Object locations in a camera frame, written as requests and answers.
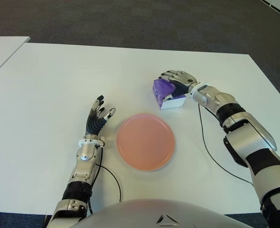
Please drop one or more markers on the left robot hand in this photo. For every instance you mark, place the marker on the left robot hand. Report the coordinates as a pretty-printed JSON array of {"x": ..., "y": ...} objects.
[{"x": 94, "y": 123}]

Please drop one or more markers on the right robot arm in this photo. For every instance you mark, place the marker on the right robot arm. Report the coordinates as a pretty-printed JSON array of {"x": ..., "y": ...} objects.
[{"x": 249, "y": 142}]

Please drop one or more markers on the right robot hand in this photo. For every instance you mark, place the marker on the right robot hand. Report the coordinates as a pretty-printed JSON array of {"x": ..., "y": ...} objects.
[{"x": 185, "y": 79}]

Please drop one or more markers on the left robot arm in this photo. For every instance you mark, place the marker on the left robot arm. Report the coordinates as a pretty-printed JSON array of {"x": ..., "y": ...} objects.
[{"x": 82, "y": 171}]

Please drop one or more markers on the purple tissue paper pack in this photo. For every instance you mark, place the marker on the purple tissue paper pack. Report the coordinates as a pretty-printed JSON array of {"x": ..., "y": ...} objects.
[{"x": 162, "y": 89}]

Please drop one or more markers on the pink round plate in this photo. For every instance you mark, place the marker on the pink round plate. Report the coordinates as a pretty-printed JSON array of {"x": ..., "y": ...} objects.
[{"x": 145, "y": 142}]

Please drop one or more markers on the silver robot torso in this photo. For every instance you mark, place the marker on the silver robot torso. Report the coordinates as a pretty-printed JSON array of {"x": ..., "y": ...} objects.
[{"x": 142, "y": 213}]

